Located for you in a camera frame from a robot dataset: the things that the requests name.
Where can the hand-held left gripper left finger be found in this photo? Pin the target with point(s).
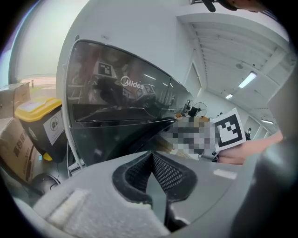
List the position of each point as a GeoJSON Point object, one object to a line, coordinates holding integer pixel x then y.
{"type": "Point", "coordinates": [93, 197]}

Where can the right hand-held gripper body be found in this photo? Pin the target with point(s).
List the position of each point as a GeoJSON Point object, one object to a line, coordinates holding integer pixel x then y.
{"type": "Point", "coordinates": [229, 130]}

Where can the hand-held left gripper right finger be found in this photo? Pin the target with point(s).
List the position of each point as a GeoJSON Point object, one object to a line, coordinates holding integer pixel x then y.
{"type": "Point", "coordinates": [198, 186]}

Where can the black washing machine door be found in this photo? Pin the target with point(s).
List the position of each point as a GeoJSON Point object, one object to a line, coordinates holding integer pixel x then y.
{"type": "Point", "coordinates": [111, 139]}

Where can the person's right forearm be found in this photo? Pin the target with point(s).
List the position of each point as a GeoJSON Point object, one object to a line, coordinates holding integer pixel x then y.
{"type": "Point", "coordinates": [256, 148]}

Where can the black washing machine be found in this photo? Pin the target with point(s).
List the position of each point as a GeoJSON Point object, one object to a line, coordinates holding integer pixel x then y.
{"type": "Point", "coordinates": [130, 69]}

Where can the ceiling light panel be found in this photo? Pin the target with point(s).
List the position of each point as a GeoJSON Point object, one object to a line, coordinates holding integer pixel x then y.
{"type": "Point", "coordinates": [229, 96]}
{"type": "Point", "coordinates": [267, 121]}
{"type": "Point", "coordinates": [248, 79]}

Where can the printed cardboard box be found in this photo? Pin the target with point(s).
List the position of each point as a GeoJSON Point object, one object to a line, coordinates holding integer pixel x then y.
{"type": "Point", "coordinates": [16, 148]}

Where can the black bin yellow lid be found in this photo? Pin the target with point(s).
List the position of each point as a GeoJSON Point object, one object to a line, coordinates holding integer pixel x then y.
{"type": "Point", "coordinates": [39, 109]}

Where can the white drain bracket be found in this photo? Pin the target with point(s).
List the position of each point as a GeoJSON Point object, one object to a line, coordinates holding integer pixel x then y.
{"type": "Point", "coordinates": [78, 166]}

